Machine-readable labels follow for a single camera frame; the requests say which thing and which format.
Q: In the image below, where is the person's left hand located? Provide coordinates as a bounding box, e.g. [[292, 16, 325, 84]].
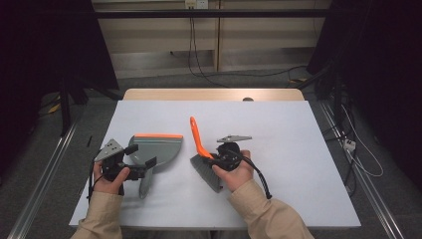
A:
[[93, 161, 131, 195]]

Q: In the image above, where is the black wall socket cable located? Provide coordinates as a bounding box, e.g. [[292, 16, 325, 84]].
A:
[[187, 17, 230, 89], [191, 17, 230, 89]]

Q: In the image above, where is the black metal stand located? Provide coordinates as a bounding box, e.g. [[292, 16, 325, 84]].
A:
[[59, 77, 73, 137]]

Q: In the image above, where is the left hand-held gripper black cable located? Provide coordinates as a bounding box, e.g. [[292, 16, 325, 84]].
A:
[[87, 155, 105, 203]]

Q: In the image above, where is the hand-held gripper black cable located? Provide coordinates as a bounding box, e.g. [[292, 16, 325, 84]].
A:
[[87, 155, 105, 203], [232, 150, 274, 200]]

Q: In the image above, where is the right hand-held gripper black cable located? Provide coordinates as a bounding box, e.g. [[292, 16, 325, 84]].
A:
[[232, 150, 274, 200]]

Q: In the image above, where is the white table mat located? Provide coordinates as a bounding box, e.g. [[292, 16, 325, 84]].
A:
[[69, 99, 362, 230]]

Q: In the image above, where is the white floor cable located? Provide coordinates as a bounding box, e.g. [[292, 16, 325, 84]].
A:
[[340, 104, 385, 178]]

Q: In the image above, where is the white wall socket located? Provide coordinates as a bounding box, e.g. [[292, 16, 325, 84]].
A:
[[184, 0, 209, 10]]

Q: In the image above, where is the bundle of black cables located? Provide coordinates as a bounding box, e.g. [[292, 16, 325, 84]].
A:
[[314, 74, 358, 197]]

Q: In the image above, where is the black floor cable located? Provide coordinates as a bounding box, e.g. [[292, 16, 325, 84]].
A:
[[198, 65, 309, 80]]

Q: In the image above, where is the grey dustpan with orange edge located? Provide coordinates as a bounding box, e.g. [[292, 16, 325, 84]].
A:
[[127, 132, 184, 200]]

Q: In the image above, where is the person's right hand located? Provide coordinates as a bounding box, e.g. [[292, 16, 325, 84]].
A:
[[212, 149, 255, 193]]

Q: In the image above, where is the black curtain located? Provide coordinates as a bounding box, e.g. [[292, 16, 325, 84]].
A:
[[306, 0, 422, 193], [0, 0, 119, 187]]

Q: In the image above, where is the aluminium floor rail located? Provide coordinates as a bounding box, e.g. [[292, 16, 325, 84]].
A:
[[317, 99, 406, 239], [7, 111, 85, 239]]

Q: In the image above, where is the white power adapter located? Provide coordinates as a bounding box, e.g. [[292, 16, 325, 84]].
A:
[[342, 138, 358, 153]]

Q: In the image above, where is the orange brush with grey bristles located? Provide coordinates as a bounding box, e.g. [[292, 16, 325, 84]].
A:
[[189, 116, 224, 194]]

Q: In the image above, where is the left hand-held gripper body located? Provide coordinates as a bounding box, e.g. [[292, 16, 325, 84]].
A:
[[94, 138, 147, 182]]

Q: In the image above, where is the black horizontal metal bar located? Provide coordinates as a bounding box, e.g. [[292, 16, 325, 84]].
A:
[[94, 9, 332, 19]]

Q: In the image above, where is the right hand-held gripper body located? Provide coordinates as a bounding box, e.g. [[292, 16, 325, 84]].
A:
[[215, 133, 253, 171]]

